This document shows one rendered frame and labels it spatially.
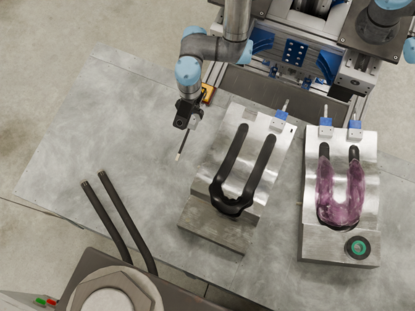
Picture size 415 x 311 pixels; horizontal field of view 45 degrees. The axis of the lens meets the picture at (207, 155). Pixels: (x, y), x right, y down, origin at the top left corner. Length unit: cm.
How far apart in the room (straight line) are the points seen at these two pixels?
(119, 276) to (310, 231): 123
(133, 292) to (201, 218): 122
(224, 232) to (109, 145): 56
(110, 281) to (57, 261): 218
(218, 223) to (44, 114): 152
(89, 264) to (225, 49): 102
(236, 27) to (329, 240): 77
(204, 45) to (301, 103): 121
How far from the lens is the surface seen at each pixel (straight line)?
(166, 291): 61
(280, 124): 184
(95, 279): 59
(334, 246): 176
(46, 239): 279
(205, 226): 178
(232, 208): 178
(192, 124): 178
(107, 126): 199
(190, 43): 154
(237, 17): 148
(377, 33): 186
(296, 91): 269
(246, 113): 190
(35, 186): 199
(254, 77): 270
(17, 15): 336
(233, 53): 153
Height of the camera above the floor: 262
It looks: 72 degrees down
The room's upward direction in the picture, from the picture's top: 4 degrees counter-clockwise
